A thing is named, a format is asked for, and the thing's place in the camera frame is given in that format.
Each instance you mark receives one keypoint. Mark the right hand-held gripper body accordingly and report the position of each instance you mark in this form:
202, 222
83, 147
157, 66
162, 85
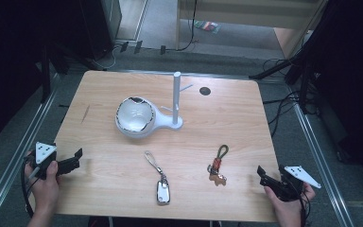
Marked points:
291, 183

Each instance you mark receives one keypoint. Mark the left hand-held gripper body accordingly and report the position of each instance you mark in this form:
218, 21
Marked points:
45, 159

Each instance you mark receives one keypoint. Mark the white desk lamp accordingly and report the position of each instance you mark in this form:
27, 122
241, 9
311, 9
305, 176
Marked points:
138, 119

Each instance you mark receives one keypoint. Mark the person's right hand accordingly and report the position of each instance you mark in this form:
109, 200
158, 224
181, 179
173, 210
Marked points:
285, 209

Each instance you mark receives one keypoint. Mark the person's left hand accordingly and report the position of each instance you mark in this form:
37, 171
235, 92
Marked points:
45, 189

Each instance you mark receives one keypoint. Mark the black metal stand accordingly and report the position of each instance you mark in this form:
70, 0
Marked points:
45, 72
302, 82

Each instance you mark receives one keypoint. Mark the dark round table grommet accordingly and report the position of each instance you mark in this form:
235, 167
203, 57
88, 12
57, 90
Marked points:
204, 91

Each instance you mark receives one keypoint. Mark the dark curtain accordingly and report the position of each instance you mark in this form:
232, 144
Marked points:
9, 63
353, 78

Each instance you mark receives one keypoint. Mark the black cabinet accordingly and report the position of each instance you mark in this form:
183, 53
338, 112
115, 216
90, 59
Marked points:
100, 25

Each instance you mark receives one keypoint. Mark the colourful packet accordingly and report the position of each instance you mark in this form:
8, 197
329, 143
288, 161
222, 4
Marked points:
207, 26

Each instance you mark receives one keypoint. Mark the metal floor rail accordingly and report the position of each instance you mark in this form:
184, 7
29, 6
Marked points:
15, 157
321, 164

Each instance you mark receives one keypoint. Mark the light wooden furniture frame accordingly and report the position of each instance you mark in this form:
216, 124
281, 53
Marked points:
233, 14

